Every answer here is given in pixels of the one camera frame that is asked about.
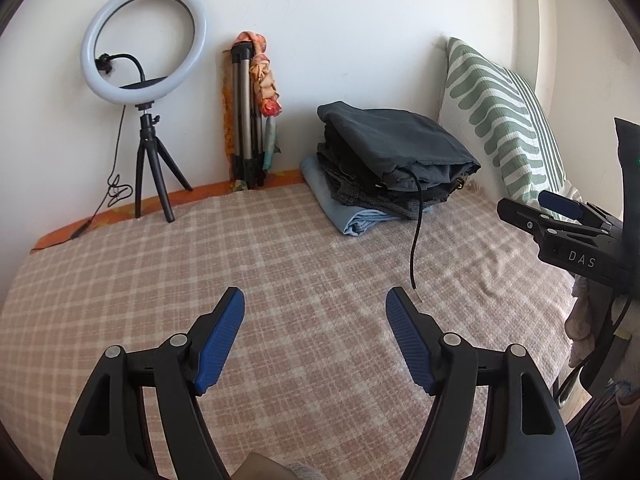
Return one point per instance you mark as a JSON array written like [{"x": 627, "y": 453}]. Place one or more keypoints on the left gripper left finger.
[{"x": 108, "y": 437}]

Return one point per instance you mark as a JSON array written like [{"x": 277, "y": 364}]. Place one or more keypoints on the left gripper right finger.
[{"x": 523, "y": 434}]

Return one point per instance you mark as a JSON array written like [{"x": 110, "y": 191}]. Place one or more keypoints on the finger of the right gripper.
[
  {"x": 585, "y": 213},
  {"x": 533, "y": 221}
]

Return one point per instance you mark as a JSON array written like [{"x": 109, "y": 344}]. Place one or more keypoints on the dark grey pants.
[{"x": 401, "y": 151}]

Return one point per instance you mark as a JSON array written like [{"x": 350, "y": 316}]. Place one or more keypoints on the right gloved hand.
[{"x": 580, "y": 327}]

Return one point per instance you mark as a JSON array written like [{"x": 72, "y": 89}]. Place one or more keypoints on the zebra striped trouser leg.
[{"x": 596, "y": 432}]

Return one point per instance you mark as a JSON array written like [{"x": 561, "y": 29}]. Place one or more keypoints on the green white patterned pillow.
[{"x": 495, "y": 114}]

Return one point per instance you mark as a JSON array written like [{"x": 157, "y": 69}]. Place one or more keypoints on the light blue folded garment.
[{"x": 349, "y": 220}]

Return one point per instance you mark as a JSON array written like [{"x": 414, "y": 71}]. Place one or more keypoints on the pink plaid bed cover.
[{"x": 315, "y": 375}]

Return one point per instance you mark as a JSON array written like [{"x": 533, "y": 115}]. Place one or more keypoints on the black mini tripod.
[{"x": 152, "y": 150}]

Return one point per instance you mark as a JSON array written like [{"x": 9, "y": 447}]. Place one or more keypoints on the silver folded tripod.
[{"x": 248, "y": 154}]

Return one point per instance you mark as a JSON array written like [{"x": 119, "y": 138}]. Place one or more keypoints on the white ring light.
[{"x": 138, "y": 51}]

